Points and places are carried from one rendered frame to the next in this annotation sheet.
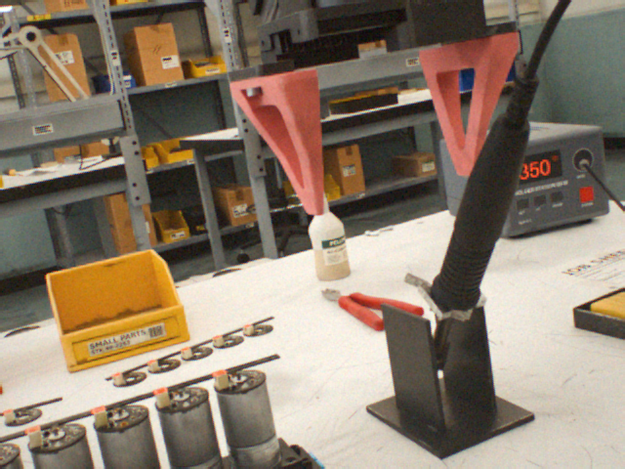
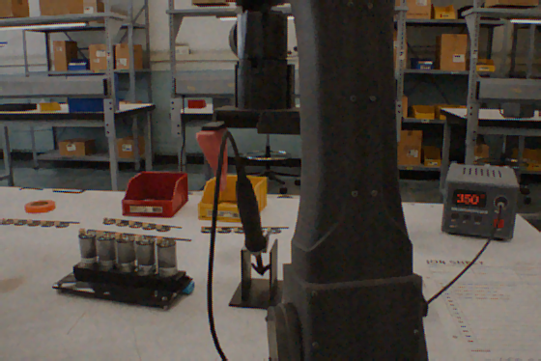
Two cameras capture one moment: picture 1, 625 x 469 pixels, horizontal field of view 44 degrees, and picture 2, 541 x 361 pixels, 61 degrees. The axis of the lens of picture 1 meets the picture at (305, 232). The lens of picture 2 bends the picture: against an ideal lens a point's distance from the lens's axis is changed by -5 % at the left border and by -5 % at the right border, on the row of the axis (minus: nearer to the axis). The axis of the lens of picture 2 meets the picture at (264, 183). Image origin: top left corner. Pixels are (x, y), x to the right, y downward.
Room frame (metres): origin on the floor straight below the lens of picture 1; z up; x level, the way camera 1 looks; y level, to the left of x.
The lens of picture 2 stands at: (-0.04, -0.36, 1.02)
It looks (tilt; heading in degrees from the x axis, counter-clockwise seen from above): 14 degrees down; 34
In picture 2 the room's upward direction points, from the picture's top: straight up
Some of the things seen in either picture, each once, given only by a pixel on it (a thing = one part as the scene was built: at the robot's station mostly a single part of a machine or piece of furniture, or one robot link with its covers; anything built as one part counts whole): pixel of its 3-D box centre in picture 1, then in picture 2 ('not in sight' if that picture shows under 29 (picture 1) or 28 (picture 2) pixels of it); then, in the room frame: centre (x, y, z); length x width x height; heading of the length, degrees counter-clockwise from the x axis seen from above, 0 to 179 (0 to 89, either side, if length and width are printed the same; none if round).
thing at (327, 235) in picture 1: (325, 226); not in sight; (0.73, -0.02, 0.80); 0.03 x 0.03 x 0.10
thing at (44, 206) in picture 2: not in sight; (40, 206); (0.45, 0.51, 0.76); 0.06 x 0.06 x 0.01
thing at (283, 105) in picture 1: (323, 119); (233, 152); (0.40, -0.02, 0.92); 0.07 x 0.07 x 0.09; 23
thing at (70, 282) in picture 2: not in sight; (122, 285); (0.31, 0.09, 0.76); 0.16 x 0.07 x 0.01; 110
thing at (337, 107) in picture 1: (363, 104); not in sight; (3.27, -0.33, 0.77); 0.24 x 0.16 x 0.04; 115
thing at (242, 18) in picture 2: not in sight; (261, 37); (0.42, -0.05, 1.05); 0.07 x 0.06 x 0.07; 44
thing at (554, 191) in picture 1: (520, 177); (478, 200); (0.82, -0.24, 0.80); 0.15 x 0.12 x 0.10; 10
